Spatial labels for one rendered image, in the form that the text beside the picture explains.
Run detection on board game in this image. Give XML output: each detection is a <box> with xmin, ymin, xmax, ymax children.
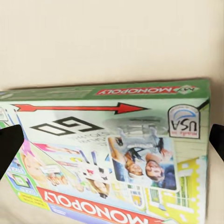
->
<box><xmin>0</xmin><ymin>79</ymin><xmax>211</xmax><ymax>224</ymax></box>

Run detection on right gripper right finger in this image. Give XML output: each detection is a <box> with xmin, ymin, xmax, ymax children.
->
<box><xmin>209</xmin><ymin>124</ymin><xmax>224</xmax><ymax>162</ymax></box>

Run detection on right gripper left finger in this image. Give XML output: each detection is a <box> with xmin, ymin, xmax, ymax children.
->
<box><xmin>0</xmin><ymin>124</ymin><xmax>24</xmax><ymax>180</ymax></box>

